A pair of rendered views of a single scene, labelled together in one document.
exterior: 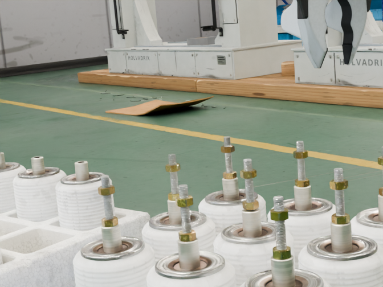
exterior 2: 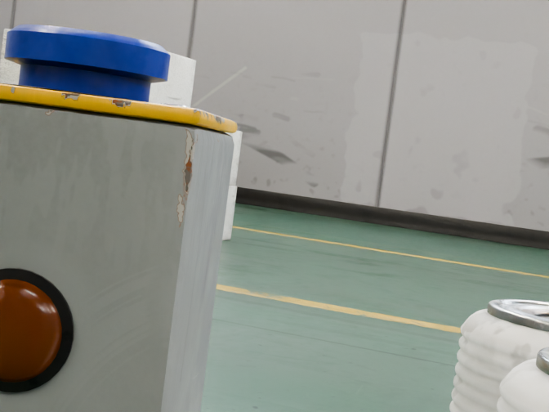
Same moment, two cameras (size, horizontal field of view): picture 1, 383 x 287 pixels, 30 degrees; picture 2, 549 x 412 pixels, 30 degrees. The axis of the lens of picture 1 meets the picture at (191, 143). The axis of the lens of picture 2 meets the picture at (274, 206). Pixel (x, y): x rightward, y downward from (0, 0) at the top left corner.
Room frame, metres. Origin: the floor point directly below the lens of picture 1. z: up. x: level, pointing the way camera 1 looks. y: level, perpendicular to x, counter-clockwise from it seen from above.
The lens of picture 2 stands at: (0.92, -0.44, 0.31)
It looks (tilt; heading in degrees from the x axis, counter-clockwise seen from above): 3 degrees down; 144
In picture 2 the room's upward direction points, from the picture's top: 7 degrees clockwise
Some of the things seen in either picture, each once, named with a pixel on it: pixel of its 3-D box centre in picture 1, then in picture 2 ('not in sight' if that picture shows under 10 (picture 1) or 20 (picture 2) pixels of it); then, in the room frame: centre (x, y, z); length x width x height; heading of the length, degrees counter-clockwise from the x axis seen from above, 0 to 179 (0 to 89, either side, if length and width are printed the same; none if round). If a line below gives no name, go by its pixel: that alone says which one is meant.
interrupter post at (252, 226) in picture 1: (252, 222); not in sight; (0.82, -0.06, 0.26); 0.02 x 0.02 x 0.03
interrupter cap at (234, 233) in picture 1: (252, 233); not in sight; (0.82, -0.06, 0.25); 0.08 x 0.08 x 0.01
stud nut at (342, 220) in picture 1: (340, 218); not in sight; (0.74, -0.15, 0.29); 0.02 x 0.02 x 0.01; 85
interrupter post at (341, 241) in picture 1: (341, 236); not in sight; (0.74, -0.15, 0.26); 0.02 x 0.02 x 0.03
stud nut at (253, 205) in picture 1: (250, 204); not in sight; (0.82, -0.06, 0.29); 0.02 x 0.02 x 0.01; 46
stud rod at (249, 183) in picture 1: (249, 190); not in sight; (0.82, -0.06, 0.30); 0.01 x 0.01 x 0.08
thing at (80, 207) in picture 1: (88, 230); not in sight; (1.19, 0.19, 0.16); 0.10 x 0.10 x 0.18
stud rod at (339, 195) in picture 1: (339, 203); not in sight; (0.74, -0.15, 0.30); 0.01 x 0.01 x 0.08
